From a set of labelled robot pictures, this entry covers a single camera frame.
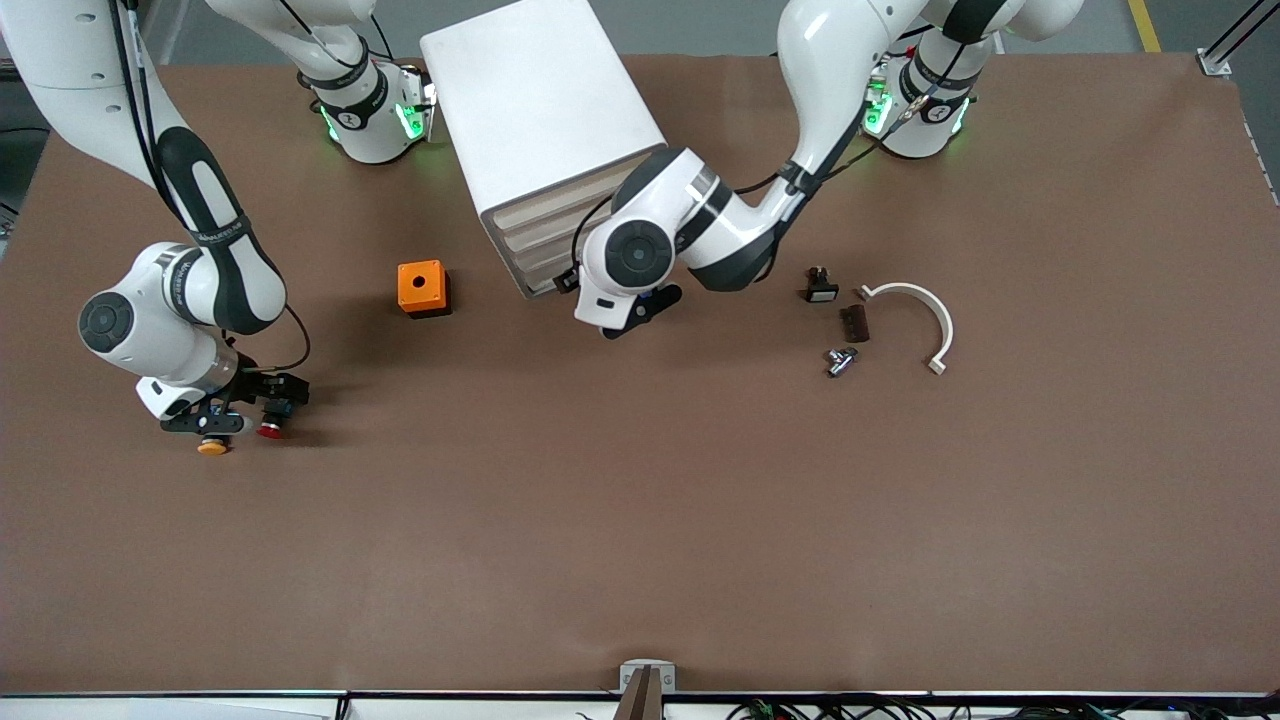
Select orange box with hole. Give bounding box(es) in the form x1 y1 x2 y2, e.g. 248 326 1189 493
397 260 452 319

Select brown pole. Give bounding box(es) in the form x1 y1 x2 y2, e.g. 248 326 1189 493
614 667 664 720

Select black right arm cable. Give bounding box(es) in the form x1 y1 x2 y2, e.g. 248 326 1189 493
108 0 312 376

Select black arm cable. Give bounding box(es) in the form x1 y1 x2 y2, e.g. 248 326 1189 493
108 0 312 376
570 40 966 276

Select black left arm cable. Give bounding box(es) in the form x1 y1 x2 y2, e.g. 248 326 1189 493
570 40 966 276

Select white curved bracket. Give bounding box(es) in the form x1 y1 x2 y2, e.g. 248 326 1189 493
857 282 955 377

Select grey table edge bracket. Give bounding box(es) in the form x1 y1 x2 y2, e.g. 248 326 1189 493
619 659 677 694

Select aluminium frame profile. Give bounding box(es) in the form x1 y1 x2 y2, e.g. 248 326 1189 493
1198 0 1280 78

